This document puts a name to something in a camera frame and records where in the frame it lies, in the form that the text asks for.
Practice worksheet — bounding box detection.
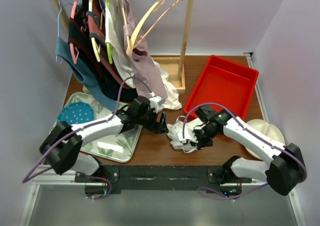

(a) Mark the wooden hanger under mauve top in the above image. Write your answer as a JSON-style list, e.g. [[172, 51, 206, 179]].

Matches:
[[120, 0, 133, 58]]

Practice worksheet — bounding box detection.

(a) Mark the cream plastic hanger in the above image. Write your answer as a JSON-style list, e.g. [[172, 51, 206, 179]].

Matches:
[[86, 0, 103, 63]]

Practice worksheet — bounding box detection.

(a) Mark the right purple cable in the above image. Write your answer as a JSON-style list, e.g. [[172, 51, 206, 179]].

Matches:
[[181, 102, 308, 201]]

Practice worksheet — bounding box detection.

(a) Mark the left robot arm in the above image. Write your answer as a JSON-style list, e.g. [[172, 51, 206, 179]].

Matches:
[[39, 96, 168, 182]]

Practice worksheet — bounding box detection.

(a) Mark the floral serving tray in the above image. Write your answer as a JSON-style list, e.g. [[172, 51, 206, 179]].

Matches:
[[65, 92, 142, 163]]

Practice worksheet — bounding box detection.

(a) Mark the cream divided plate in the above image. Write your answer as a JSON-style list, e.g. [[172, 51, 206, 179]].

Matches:
[[246, 119, 286, 144]]

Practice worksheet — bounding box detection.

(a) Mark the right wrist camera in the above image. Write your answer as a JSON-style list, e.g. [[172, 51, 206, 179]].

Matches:
[[177, 124, 198, 144]]

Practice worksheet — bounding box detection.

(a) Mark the blue polka dot plate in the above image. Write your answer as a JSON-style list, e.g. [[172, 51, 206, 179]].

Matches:
[[57, 101, 95, 125]]

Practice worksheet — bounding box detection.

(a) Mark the wooden clothes rack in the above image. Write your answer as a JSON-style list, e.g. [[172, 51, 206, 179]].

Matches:
[[50, 0, 194, 95]]

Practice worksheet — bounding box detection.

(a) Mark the pink hanger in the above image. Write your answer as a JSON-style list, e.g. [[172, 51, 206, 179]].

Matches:
[[68, 0, 87, 64]]

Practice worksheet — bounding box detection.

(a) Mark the light blue wire hanger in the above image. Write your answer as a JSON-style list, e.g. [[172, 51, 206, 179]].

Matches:
[[55, 0, 73, 65]]

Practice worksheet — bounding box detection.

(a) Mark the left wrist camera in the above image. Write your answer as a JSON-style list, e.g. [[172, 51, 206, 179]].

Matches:
[[149, 92, 166, 113]]

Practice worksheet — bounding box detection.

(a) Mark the teal tank top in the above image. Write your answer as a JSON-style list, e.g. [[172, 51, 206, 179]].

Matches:
[[55, 33, 116, 111]]

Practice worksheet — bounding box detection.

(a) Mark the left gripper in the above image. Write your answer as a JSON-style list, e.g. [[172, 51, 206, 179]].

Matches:
[[135, 106, 169, 135]]

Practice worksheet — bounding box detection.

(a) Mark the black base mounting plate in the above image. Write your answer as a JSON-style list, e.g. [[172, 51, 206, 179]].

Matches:
[[74, 164, 253, 195]]

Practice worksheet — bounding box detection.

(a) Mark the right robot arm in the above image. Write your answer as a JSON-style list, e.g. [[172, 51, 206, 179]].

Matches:
[[195, 103, 308, 196]]

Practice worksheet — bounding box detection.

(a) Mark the empty wooden hanger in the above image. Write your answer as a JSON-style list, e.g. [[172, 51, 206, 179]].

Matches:
[[125, 0, 184, 57]]

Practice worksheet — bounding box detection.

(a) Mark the red plastic bin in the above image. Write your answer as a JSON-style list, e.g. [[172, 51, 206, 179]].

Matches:
[[183, 55, 259, 120]]

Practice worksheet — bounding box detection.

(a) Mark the green hanger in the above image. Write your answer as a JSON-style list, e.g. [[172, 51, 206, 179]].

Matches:
[[105, 0, 114, 65]]

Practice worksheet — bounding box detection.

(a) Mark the white tank top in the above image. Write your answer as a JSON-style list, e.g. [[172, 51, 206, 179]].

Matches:
[[167, 116, 202, 154]]

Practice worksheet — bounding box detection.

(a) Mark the mauve tank top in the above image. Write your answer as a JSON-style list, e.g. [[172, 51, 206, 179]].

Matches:
[[123, 0, 168, 99]]

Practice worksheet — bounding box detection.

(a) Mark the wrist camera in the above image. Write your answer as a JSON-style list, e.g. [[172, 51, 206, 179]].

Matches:
[[149, 92, 166, 113], [177, 124, 198, 144]]

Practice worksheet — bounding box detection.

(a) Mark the white hanging garment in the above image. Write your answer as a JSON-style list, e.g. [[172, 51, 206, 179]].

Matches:
[[105, 0, 182, 110]]

